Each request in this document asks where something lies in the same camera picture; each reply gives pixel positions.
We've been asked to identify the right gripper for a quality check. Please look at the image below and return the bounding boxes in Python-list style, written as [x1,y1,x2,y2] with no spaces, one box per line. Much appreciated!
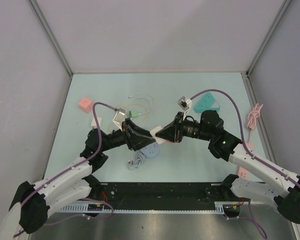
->
[156,111,213,143]

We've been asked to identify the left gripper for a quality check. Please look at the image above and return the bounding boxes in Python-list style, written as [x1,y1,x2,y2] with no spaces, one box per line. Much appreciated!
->
[99,118,155,152]

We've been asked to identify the white square adapter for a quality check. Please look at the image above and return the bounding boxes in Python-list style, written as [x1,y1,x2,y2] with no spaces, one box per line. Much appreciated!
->
[150,126,166,145]

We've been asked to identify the blue round power strip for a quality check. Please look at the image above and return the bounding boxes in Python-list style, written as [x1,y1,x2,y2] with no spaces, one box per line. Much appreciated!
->
[127,142,161,170]

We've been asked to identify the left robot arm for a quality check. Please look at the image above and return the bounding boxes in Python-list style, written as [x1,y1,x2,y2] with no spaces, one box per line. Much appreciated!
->
[11,118,157,234]

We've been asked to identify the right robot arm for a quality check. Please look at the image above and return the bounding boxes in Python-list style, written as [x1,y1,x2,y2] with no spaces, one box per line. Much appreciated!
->
[154,110,300,224]

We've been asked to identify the green charger plug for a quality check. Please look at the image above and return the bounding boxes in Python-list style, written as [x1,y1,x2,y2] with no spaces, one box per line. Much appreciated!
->
[128,110,139,119]

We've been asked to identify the white cube charger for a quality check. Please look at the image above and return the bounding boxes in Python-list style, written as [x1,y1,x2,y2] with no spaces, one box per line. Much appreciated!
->
[90,117,103,129]

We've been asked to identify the teal triangular power strip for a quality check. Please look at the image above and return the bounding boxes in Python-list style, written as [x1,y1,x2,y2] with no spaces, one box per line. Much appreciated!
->
[194,92,220,113]

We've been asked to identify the pink cube socket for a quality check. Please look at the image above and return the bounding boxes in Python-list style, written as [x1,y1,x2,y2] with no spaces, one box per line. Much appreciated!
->
[78,97,94,114]

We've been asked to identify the pink power strip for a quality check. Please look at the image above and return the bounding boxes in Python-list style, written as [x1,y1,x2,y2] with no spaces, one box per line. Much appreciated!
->
[237,142,255,180]

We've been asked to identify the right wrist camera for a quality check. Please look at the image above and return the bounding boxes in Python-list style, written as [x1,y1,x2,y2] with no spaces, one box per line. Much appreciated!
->
[177,96,192,120]

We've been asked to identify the white usb cable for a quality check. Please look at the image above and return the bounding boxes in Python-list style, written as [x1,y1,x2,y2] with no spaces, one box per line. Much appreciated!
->
[127,93,155,123]

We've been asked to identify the grey cable duct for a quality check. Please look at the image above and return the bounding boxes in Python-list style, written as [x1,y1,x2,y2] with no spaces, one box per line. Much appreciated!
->
[56,201,239,215]

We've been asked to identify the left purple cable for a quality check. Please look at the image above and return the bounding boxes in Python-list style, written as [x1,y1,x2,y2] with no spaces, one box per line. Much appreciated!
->
[12,101,121,238]

